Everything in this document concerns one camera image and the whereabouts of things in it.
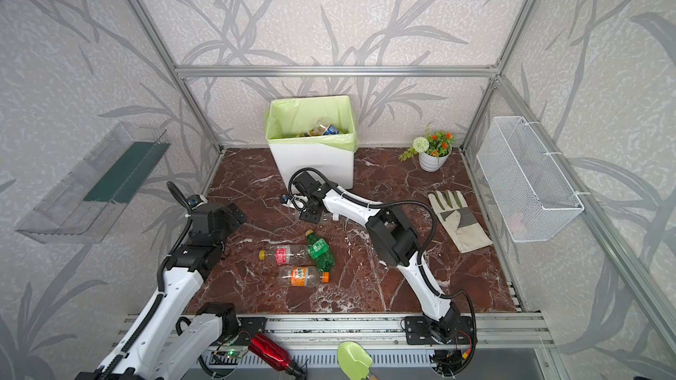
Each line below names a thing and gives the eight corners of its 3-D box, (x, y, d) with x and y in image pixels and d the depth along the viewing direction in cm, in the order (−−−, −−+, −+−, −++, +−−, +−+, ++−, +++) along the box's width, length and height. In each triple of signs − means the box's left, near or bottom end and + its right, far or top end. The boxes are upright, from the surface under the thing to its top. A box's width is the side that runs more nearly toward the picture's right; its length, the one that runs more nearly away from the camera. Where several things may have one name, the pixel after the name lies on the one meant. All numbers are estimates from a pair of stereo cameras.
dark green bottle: (321, 276, 86) (319, 272, 82) (302, 239, 94) (300, 234, 91) (338, 266, 88) (338, 261, 84) (319, 231, 96) (317, 225, 93)
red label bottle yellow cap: (261, 266, 88) (256, 260, 83) (265, 251, 91) (260, 244, 87) (307, 266, 88) (304, 260, 83) (309, 251, 91) (306, 244, 87)
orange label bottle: (279, 288, 83) (274, 283, 79) (282, 269, 87) (278, 263, 83) (329, 288, 83) (327, 283, 79) (330, 270, 87) (328, 263, 83)
